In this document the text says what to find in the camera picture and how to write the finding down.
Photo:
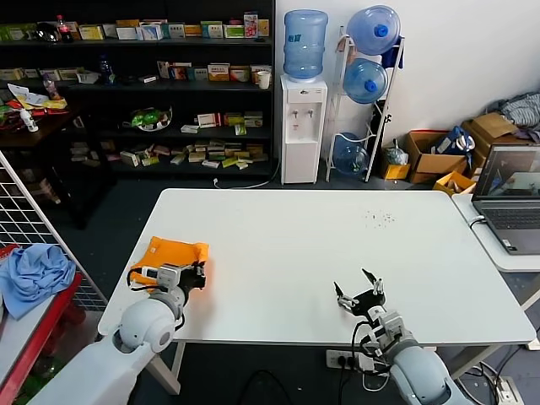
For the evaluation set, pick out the open brown cardboard box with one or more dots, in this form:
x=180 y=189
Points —
x=434 y=166

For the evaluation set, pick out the dark blue hanging cloth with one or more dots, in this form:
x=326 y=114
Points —
x=394 y=55

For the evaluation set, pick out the pile of striped clothes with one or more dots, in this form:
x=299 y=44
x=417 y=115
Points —
x=521 y=109

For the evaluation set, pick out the upright blue water bottle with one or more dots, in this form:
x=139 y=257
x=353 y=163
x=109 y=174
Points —
x=304 y=46

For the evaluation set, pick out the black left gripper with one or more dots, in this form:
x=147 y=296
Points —
x=192 y=280

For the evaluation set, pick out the white water dispenser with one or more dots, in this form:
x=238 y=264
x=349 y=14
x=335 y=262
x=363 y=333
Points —
x=301 y=139

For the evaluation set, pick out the orange white medicine box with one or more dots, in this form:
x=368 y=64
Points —
x=239 y=74

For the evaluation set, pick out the teal white medicine box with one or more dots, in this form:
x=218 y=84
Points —
x=212 y=29

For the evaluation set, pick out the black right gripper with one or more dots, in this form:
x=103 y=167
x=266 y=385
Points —
x=368 y=301

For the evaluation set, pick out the white paper cup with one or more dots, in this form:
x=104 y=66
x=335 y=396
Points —
x=263 y=81

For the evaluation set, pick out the light blue crumpled garment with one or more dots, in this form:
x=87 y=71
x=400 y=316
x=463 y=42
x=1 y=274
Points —
x=34 y=274

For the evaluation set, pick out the green plastic item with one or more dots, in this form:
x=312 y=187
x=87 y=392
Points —
x=46 y=371

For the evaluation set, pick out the small yellow box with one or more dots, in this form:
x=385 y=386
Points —
x=394 y=172
x=447 y=185

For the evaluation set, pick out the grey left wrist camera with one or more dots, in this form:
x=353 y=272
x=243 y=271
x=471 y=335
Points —
x=166 y=276

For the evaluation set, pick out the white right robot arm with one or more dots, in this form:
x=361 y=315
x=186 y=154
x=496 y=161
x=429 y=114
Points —
x=417 y=371

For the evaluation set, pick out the small white side table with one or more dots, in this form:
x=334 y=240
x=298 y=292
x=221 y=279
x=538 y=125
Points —
x=510 y=261

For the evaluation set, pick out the black shelving unit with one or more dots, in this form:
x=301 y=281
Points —
x=185 y=97

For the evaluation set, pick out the clear plastic bag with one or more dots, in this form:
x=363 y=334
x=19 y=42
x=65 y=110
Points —
x=396 y=155

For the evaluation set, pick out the blue shopping bag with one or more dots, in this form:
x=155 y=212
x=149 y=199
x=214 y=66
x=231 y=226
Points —
x=453 y=141

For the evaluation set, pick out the green white medicine box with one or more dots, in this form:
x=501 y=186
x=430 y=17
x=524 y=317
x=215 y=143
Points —
x=17 y=32
x=233 y=31

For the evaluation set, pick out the small white bottle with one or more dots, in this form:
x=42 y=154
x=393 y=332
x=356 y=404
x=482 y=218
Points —
x=28 y=121

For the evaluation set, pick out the orange t-shirt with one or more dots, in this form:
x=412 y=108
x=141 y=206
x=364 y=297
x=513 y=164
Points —
x=173 y=253

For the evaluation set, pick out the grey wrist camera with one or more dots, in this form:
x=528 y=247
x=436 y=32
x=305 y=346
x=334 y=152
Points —
x=388 y=329
x=166 y=276

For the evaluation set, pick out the red and white cart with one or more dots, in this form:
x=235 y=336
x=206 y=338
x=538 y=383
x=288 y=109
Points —
x=38 y=333

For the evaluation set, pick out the blue water jug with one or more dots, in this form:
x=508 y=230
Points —
x=349 y=156
x=371 y=29
x=363 y=82

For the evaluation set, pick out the tall pink medicine box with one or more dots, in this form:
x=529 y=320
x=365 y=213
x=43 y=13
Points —
x=251 y=25

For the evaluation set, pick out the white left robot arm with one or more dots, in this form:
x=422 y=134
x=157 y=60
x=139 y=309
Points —
x=135 y=329

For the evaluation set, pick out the yellow white medicine box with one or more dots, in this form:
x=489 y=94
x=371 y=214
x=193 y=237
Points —
x=90 y=33
x=218 y=72

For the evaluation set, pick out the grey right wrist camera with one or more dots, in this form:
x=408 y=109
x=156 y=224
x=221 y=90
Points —
x=388 y=329

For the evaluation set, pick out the white metal jug rack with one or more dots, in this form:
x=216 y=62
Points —
x=379 y=143

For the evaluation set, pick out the blue white medicine box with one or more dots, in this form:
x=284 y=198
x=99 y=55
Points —
x=148 y=32

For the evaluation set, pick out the white red medicine box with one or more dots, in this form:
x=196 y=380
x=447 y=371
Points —
x=208 y=120

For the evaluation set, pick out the cola bottle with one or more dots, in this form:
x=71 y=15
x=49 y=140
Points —
x=64 y=30

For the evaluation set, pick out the purple drink bottle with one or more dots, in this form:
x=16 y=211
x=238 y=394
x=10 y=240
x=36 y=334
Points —
x=50 y=86

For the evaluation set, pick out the brown cardboard box stack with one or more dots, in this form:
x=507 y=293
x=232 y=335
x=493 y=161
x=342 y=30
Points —
x=493 y=126

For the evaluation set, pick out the grey laptop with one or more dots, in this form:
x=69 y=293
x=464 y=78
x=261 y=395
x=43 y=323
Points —
x=510 y=211

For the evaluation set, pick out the grey floor power strip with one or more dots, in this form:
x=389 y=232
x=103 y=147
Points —
x=510 y=389

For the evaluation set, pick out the plain white medicine box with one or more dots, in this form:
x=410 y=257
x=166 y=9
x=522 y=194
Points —
x=125 y=34

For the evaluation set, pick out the white power strip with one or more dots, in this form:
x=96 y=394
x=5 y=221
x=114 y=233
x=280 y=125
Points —
x=337 y=358

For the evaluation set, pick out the white work table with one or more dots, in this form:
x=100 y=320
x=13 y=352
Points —
x=316 y=244

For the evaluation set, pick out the blue drink bottle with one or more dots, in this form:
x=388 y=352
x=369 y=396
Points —
x=106 y=71

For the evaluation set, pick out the dark wooden table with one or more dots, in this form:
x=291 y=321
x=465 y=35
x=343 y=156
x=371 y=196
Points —
x=46 y=135

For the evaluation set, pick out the bowl with green fruit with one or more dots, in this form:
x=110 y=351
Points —
x=145 y=119

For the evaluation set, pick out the shiny black bowl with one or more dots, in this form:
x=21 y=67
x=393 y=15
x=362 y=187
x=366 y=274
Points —
x=47 y=33

